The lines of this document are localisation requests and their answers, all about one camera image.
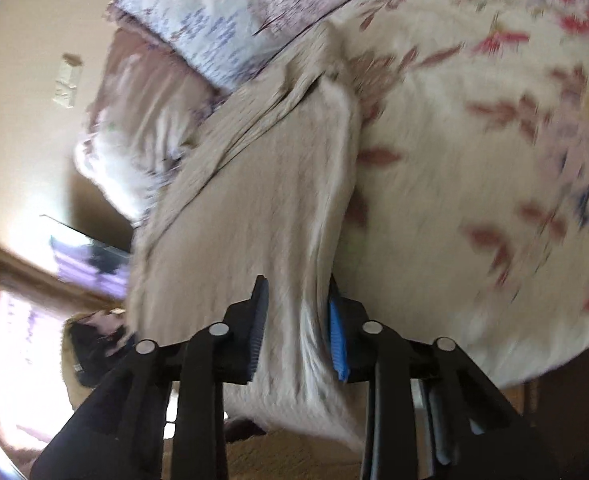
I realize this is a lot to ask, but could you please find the floral pillow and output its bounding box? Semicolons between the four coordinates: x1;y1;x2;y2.
105;0;405;94

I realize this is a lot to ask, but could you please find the wall television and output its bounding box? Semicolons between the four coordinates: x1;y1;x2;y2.
40;214;134;303

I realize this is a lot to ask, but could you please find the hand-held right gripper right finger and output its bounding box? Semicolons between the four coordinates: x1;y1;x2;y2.
327;276;560;480

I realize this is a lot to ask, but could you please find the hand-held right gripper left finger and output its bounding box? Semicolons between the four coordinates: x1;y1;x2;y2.
30;275;270;480

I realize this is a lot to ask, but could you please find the wall light switch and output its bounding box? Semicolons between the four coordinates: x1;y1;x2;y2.
52;53;83;110

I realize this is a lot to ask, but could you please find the beige knit garment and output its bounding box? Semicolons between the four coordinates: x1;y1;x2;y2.
124;24;370;456

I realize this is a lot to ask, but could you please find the dark bag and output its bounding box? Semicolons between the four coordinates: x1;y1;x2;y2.
67;310;136;391

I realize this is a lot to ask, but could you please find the floral bed blanket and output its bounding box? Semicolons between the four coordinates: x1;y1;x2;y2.
319;0;589;391

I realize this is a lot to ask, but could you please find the window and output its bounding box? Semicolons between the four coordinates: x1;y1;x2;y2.
0;255;125;461

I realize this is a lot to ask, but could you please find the pink white pillow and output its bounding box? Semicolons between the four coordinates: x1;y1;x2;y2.
73;27;225;229

